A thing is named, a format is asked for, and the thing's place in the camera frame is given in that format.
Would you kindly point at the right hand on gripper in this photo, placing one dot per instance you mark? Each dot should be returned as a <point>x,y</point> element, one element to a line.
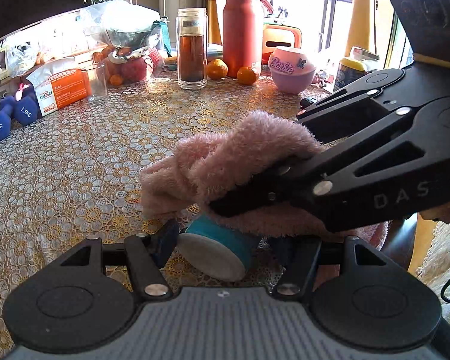
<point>439,213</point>

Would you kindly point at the blue dumbbell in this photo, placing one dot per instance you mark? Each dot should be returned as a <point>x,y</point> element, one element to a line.
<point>26,106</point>
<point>6,115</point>

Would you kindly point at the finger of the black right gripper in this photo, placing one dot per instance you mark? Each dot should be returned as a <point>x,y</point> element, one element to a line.
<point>290,180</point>
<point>349,109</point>

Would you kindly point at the clear plastic bag bundle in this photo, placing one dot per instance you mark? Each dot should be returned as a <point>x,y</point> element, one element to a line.
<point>118,23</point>

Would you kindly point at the gripper-mounted camera box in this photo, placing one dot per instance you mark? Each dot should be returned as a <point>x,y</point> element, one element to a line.
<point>427,27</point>

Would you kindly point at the orange near red bottle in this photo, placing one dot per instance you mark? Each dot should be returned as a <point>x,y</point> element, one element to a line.
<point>247,76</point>

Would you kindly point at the pink Barbie bowl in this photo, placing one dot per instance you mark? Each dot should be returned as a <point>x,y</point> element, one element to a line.
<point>291,69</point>

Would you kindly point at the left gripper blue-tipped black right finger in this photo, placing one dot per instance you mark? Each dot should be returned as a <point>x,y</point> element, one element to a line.
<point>299,256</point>

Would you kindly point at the small orange by glass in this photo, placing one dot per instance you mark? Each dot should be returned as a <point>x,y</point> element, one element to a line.
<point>116,80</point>

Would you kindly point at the floral lace tablecloth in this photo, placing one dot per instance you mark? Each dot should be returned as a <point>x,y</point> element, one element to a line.
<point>75,173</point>

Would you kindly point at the orange plastic stool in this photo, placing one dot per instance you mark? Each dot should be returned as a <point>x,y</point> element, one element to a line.
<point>279,35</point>

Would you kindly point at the clear drinking glass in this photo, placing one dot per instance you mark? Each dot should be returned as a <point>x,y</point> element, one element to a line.
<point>94,79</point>

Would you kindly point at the orange near tumbler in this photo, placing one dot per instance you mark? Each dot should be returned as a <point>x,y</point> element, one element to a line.
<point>216,69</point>

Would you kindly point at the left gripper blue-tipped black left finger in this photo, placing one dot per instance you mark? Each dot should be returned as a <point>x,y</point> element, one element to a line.
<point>146,255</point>

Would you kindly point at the yellow lid jar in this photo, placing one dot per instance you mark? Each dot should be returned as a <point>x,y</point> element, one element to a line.
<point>349,70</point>

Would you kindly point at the blue dumbbell right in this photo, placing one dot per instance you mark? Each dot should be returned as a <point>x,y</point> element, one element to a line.
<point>26,106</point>

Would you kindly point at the white and teal bottle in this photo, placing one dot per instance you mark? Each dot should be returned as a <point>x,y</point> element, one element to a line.
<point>221,253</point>

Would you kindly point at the glass tea tumbler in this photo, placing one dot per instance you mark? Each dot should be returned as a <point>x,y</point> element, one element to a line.
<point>191,45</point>

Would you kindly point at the blue dumbbell left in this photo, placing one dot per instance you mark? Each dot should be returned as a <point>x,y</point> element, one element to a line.
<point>6,115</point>

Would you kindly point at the orange tissue box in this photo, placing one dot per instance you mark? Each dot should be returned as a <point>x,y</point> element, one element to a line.
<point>59,83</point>

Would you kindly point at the pink fluffy towel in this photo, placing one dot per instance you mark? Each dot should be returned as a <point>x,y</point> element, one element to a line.
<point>206,166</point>

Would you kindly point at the red fruit bag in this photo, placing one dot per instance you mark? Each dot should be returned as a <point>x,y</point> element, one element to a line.
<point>134,65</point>

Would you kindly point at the red water bottle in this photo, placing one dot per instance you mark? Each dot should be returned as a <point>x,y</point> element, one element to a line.
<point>242,35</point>

